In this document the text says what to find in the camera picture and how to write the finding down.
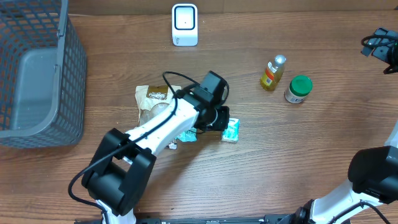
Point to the green lid white jar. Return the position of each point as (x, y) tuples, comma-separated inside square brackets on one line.
[(298, 89)]

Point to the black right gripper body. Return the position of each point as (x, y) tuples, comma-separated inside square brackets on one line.
[(377, 42)]

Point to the yellow liquid bottle grey cap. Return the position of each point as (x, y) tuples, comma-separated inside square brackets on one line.
[(273, 73)]

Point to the teal tissue packet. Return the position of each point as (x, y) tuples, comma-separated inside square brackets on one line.
[(188, 136)]

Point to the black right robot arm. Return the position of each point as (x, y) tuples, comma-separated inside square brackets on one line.
[(371, 182)]

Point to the brown snack bag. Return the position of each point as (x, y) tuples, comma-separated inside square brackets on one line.
[(155, 104)]

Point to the white barcode scanner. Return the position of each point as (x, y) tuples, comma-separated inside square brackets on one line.
[(185, 25)]

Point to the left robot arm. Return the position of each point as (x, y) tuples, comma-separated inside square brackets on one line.
[(119, 171)]

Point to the green white tissue pack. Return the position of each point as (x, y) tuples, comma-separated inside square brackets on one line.
[(231, 133)]

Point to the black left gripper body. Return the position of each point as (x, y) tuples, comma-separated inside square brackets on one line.
[(221, 121)]

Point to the dark grey mesh plastic basket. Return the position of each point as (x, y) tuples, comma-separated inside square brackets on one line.
[(43, 75)]

